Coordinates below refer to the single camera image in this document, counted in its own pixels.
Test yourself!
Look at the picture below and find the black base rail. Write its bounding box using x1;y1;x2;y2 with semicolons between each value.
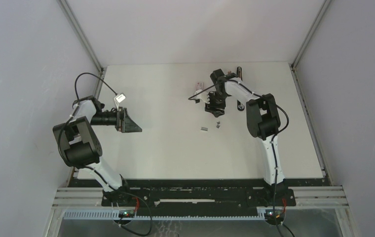
101;179;297;217

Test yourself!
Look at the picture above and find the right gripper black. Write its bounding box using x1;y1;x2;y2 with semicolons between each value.
204;91;228;117

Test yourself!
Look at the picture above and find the staple box red white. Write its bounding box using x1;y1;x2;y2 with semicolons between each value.
195;82;204;94

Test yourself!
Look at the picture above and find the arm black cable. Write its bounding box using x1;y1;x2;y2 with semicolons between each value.
58;72;117;177
187;79;290;226

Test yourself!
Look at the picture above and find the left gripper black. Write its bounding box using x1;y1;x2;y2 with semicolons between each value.
90;107;142;133

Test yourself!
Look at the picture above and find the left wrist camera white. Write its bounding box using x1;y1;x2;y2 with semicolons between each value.
113;93;126;110

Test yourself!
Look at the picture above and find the white cable duct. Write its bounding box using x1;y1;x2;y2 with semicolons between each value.
63;210;266;221

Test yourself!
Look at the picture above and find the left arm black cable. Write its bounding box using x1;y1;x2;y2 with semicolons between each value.
58;72;117;177

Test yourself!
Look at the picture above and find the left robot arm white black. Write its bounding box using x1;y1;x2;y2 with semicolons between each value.
52;96;142;206

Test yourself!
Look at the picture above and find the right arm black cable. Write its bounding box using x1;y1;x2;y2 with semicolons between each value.
187;79;290;226

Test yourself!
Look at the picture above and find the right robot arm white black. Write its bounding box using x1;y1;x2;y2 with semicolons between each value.
204;69;285;186

